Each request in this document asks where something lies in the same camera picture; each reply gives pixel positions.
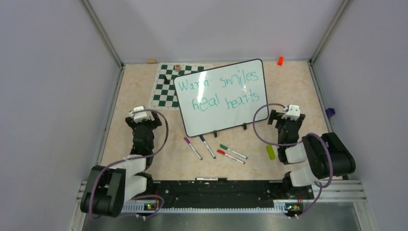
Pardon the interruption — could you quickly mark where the silver marker near base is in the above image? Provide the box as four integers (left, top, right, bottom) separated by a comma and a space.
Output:
195, 177, 228, 181

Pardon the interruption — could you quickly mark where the red capped marker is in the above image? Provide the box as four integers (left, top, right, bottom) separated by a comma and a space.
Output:
217, 150, 245, 164

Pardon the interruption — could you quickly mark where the wooden small block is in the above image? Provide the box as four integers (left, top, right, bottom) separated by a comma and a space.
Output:
146, 59, 157, 64

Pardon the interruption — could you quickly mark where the black chess piece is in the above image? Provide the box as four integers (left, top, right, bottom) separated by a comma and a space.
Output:
164, 76, 170, 84

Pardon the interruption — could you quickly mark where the green white chessboard mat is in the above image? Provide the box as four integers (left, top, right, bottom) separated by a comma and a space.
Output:
148, 63, 213, 110

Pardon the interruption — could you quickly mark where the orange small block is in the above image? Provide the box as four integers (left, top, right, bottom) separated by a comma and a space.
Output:
277, 56, 284, 66

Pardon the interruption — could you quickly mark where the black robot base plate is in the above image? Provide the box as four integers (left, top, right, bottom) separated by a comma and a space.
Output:
136, 180, 314, 212

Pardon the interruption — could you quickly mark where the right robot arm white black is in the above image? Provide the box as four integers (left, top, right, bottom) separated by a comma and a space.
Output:
268, 110, 356, 198

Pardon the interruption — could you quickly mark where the blue capped marker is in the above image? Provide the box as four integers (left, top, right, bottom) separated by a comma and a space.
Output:
199, 135, 216, 159

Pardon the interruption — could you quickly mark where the purple small object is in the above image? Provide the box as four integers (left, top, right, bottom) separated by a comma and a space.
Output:
325, 108, 336, 118

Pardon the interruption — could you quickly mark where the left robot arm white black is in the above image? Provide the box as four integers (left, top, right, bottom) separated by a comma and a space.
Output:
80, 109, 169, 218

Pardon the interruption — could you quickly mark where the white whiteboard black frame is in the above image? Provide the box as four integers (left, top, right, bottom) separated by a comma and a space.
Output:
174, 59, 269, 137

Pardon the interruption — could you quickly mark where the tan chess piece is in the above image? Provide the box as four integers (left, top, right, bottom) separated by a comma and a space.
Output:
174, 64, 181, 72

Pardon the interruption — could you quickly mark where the purple capped marker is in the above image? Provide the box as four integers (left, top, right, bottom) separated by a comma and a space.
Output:
184, 137, 203, 160

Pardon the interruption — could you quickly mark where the green lego brick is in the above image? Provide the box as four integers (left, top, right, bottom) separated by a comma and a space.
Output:
266, 145, 277, 160

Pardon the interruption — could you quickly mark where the green whiteboard marker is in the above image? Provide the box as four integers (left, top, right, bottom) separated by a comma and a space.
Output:
219, 144, 248, 159

